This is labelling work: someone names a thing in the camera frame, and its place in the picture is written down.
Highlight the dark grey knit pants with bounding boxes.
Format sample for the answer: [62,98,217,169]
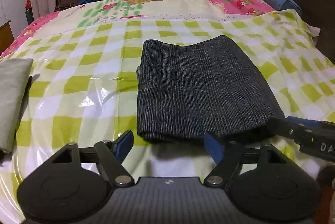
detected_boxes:
[137,35,284,143]

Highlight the wooden bedside table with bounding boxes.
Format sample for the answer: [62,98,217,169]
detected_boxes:
[0,20,14,54]

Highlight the folded light grey cloth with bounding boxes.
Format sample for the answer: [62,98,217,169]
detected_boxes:
[1,58,33,154]

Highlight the green checkered floral bed sheet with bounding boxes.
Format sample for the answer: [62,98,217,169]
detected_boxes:
[1,0,334,223]

